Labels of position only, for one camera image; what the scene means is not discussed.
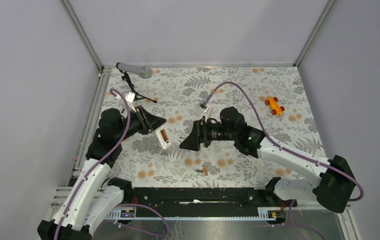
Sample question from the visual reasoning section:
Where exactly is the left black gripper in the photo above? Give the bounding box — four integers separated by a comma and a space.
115, 105, 166, 142

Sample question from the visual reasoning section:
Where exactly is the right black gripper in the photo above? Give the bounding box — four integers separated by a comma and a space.
179, 116, 237, 151

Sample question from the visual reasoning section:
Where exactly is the white remote control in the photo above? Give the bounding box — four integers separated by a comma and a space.
155, 126, 172, 150

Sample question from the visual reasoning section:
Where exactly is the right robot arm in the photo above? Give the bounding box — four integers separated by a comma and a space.
179, 107, 355, 214

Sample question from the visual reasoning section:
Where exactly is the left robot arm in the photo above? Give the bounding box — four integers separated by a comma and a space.
37, 106, 167, 240

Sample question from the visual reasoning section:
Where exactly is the grey microphone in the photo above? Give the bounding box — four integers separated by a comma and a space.
116, 62, 154, 79

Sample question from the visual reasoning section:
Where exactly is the black tripod stand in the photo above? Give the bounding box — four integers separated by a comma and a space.
119, 70, 157, 104

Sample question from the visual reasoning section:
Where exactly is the orange toy car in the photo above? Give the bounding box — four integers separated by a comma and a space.
264, 96, 285, 116

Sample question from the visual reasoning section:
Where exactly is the floral patterned mat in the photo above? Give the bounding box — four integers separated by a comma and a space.
108, 67, 325, 188

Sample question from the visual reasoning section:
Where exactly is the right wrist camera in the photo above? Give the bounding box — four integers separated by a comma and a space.
199, 102, 219, 124

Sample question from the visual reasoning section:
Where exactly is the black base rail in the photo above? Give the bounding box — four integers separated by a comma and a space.
122, 187, 292, 218

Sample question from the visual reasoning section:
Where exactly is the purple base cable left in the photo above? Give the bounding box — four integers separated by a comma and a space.
113, 202, 171, 238

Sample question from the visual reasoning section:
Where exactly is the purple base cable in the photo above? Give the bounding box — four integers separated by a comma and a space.
271, 198, 326, 240
113, 202, 171, 238

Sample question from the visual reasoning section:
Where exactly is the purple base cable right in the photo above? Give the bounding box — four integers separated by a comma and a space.
271, 198, 326, 240

